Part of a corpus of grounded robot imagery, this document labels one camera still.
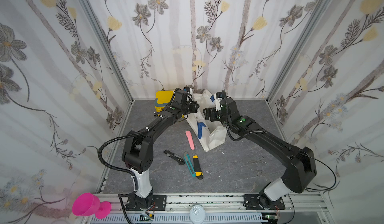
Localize white tote pouch blue handles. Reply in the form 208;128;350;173
187;90;227;152

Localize pink art knife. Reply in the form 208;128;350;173
185;130;195;150

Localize teal art knife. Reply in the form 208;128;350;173
183;151;196;177

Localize black yellow art knife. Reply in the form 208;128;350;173
193;153;204;180

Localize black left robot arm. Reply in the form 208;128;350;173
122;87;199;210

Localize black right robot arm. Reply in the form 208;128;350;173
203;97;317;210

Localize yellow storage box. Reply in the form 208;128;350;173
154;88;186;120

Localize white round device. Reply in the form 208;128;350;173
190;205;206;224

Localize pink plastic goblet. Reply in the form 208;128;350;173
72;193;112;219

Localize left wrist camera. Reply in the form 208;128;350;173
183;86;193;94

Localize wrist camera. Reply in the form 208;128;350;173
183;86;193;94
210;92;223;111

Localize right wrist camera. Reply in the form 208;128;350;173
210;92;223;111

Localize black corrugated cable conduit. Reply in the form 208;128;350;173
97;129;149;195

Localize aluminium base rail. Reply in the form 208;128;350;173
77;193;335;224

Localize thin black right cable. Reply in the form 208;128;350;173
227;124;337;224

